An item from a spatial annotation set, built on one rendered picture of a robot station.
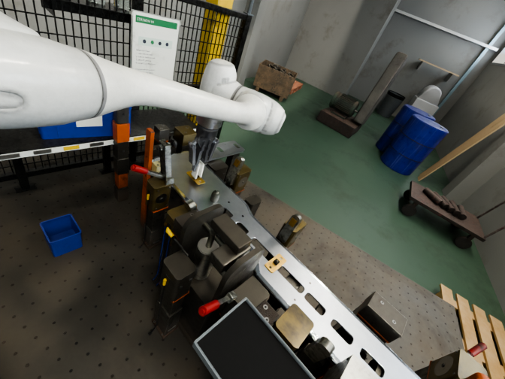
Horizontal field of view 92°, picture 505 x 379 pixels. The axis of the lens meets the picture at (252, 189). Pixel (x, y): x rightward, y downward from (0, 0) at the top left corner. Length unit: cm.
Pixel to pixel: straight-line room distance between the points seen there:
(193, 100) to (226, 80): 24
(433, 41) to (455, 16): 66
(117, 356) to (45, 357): 19
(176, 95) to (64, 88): 23
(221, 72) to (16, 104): 54
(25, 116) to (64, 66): 8
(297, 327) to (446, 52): 948
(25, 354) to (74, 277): 24
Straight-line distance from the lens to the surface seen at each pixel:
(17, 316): 110
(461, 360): 106
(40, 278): 115
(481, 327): 320
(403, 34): 974
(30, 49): 40
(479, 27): 993
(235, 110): 64
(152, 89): 54
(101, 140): 116
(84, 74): 42
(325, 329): 85
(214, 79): 80
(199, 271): 75
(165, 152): 84
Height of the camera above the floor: 166
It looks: 37 degrees down
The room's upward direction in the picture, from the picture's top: 23 degrees clockwise
